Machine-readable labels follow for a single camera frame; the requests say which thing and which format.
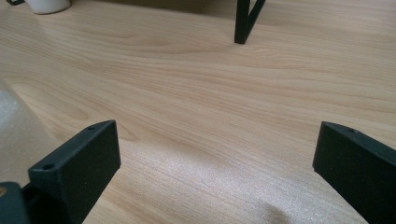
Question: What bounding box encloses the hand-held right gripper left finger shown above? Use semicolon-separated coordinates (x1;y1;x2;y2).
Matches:
27;119;121;224

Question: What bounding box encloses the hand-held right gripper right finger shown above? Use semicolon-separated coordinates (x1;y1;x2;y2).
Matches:
312;120;396;224

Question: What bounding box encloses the glass jar with white powder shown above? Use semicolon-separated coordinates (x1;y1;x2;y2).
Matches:
24;0;72;15

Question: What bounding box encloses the black metal shelf rack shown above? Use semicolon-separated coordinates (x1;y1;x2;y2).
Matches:
233;0;267;45

